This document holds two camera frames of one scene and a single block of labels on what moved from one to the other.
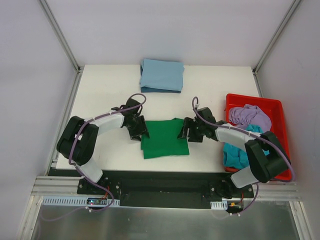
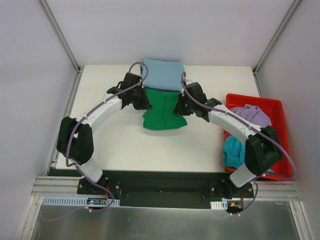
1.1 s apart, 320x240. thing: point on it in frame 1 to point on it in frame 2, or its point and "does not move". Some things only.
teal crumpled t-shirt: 235,157 does not move
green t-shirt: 163,141 to 162,116
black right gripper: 189,128 to 182,106
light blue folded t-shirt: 162,74 does not move
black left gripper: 138,127 to 143,100
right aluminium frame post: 295,3 does not move
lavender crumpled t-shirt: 248,114 does not move
